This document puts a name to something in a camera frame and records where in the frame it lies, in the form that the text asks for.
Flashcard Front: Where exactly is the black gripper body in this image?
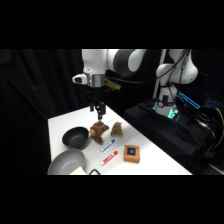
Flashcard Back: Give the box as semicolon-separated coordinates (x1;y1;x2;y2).
87;86;107;108

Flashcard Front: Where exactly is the wooden block with blue centre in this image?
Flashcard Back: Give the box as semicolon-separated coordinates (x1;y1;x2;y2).
122;144;141;164

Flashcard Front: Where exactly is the dark brown plush bear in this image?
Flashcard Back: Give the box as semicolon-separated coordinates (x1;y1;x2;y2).
88;120;110;145

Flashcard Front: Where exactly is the tan plush toy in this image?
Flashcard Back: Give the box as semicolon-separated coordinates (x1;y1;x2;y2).
109;121;125;138

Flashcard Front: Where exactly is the black bowl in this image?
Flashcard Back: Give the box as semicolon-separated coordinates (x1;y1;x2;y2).
61;126;91;150

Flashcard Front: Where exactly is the blue and white marker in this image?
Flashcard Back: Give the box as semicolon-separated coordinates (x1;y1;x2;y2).
99;138;117;154

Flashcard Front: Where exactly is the red and white marker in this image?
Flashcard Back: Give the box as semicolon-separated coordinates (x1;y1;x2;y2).
100;150;119;167

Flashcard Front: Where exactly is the black curtain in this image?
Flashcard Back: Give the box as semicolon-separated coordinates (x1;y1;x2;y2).
0;49;224;176

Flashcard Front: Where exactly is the grey bowl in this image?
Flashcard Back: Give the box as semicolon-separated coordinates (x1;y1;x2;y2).
46;148;87;176

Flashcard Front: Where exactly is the pale yellow sponge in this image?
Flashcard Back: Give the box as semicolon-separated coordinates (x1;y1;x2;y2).
67;166;87;176

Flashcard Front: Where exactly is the black cloth covered stand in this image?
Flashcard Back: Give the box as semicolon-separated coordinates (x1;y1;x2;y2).
122;99;221;175

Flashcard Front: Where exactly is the blue lit strip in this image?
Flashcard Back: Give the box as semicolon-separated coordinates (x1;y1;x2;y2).
176;90;202;111

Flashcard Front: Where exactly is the tan wrist mount piece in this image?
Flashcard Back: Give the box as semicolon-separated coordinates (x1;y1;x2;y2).
104;79;121;92

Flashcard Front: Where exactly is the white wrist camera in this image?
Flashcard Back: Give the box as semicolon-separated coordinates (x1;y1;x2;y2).
71;73;89;85

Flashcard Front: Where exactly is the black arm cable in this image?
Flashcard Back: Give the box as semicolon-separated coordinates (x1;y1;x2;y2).
105;49;192;101

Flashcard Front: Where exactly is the black cable loop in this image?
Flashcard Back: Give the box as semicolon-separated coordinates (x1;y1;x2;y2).
86;168;102;176

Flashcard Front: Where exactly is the yellow cable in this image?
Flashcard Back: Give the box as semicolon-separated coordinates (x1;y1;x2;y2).
213;107;224;149

